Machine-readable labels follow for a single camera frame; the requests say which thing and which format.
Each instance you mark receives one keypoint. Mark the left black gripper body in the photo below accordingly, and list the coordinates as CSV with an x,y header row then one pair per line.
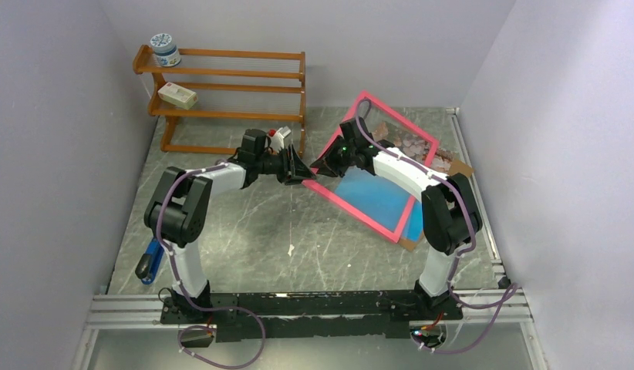
x,y
277,165

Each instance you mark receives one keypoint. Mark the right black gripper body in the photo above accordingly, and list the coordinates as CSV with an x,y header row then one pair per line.
x,y
345,153

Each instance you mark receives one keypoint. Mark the blue seascape photo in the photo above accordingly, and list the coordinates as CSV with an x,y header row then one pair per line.
x,y
383,201

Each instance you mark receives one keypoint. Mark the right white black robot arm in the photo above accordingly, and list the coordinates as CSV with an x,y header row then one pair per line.
x,y
451,219

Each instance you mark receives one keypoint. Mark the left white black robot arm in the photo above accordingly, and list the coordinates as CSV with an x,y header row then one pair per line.
x,y
177,211

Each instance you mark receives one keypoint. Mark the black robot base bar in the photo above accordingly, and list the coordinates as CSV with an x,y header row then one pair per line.
x,y
240,316

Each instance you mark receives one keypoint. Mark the wooden three-tier shelf rack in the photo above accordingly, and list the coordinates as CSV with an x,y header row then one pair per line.
x,y
230,84

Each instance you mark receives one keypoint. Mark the brown cardboard backing board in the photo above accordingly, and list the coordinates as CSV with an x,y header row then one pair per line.
x,y
444,161

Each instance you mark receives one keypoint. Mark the small white carton box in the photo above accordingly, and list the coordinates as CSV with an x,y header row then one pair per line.
x,y
177,95

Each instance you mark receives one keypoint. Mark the white blue-lidded jar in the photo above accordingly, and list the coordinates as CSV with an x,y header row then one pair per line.
x,y
165,50

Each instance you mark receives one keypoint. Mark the blue black stapler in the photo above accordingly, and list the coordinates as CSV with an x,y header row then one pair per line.
x,y
149,263

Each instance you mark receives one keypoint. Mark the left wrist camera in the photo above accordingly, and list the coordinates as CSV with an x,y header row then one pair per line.
x,y
280,139

